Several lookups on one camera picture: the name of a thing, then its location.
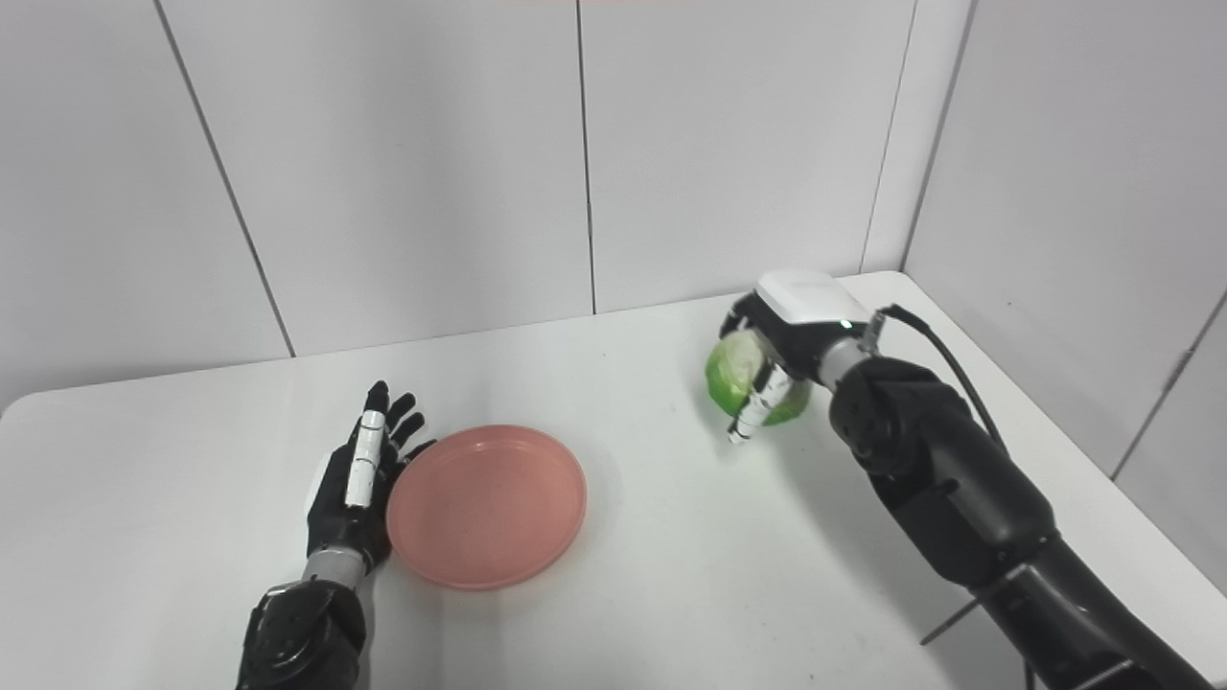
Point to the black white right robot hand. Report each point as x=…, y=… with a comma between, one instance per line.
x=800, y=307

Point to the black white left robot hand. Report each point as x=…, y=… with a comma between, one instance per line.
x=335, y=517

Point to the green white toy cabbage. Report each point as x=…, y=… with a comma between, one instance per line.
x=733, y=374

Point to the pink plastic plate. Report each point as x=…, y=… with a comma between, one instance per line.
x=487, y=508

